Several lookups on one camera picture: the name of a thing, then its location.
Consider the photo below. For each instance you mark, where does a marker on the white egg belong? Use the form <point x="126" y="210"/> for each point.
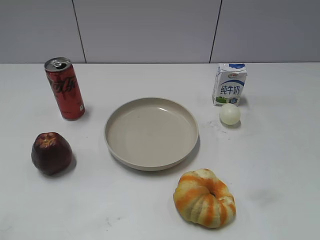
<point x="230" y="116"/>

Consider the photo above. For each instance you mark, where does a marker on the dark red apple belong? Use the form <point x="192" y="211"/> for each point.
<point x="51" y="153"/>

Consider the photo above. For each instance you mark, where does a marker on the orange white striped pumpkin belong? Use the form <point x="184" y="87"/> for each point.
<point x="202" y="198"/>

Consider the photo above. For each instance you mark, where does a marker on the white blue milk carton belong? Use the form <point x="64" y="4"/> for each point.
<point x="229" y="83"/>

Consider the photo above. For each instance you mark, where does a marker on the red cola can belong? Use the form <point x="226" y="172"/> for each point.
<point x="63" y="82"/>

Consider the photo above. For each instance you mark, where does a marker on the beige round plate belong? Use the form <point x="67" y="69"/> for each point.
<point x="151" y="134"/>

